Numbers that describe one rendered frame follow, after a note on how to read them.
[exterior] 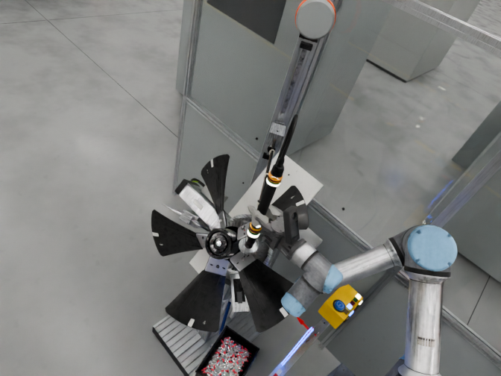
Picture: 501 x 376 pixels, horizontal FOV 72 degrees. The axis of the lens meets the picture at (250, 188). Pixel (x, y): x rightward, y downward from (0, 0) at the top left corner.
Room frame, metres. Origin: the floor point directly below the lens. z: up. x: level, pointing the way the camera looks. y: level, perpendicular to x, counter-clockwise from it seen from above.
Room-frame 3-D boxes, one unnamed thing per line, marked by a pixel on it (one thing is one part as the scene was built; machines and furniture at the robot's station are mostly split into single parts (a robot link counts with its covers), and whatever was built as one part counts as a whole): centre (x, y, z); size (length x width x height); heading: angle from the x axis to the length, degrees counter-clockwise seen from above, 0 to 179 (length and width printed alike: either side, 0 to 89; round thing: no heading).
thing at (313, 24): (1.51, -0.03, 1.88); 0.17 x 0.15 x 0.16; 57
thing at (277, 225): (0.73, -0.15, 1.45); 0.12 x 0.08 x 0.09; 57
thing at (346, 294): (0.84, -0.52, 1.02); 0.16 x 0.10 x 0.11; 147
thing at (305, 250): (0.69, -0.22, 1.46); 0.08 x 0.05 x 0.08; 147
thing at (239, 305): (0.79, -0.12, 0.98); 0.20 x 0.16 x 0.20; 147
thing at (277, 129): (1.42, -0.04, 1.36); 0.10 x 0.07 x 0.08; 2
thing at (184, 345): (1.03, -0.05, 0.04); 0.62 x 0.46 x 0.08; 147
